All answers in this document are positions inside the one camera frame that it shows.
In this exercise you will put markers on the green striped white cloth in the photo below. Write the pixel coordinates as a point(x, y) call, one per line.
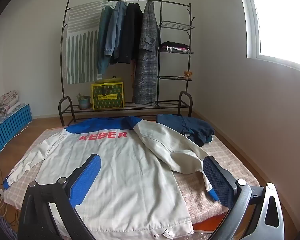
point(80, 55)

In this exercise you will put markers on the folded clothes on shelf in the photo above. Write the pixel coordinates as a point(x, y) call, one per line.
point(175, 46)

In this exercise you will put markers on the black coat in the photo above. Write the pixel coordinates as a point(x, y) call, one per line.
point(130, 35)

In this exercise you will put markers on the black metal clothes rack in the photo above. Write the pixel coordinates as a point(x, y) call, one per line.
point(145, 104)

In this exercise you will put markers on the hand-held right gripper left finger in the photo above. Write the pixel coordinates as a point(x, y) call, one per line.
point(86, 180)

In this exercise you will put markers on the orange patterned sheet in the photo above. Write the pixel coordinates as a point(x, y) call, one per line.
point(207, 223)

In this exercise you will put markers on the floral quilt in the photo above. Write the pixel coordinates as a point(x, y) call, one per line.
point(3, 102)

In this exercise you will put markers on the grey plaid coat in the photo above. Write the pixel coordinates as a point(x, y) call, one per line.
point(146, 67)

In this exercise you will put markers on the denim jacket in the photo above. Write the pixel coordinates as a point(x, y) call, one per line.
point(115, 30)

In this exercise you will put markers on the yellow and green bag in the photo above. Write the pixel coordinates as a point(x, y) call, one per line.
point(107, 95)

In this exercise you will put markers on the pink checked blanket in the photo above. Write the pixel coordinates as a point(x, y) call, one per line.
point(225, 147)

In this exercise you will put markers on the white and blue jacket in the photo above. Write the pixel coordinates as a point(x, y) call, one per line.
point(120, 167)

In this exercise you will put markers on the blue slatted crate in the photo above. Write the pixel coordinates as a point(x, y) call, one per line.
point(7, 130)

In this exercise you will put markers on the folded dark blue clothes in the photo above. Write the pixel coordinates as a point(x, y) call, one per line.
point(197, 130)

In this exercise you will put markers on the window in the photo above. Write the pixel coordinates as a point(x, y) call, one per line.
point(285, 25)

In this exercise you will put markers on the small potted plant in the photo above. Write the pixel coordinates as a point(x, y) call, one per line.
point(83, 102)

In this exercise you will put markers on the small teddy bear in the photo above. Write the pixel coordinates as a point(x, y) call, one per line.
point(188, 75)

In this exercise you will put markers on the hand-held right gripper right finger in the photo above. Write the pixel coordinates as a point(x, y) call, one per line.
point(217, 182)

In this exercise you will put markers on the teal jacket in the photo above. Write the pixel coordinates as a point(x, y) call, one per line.
point(103, 42)

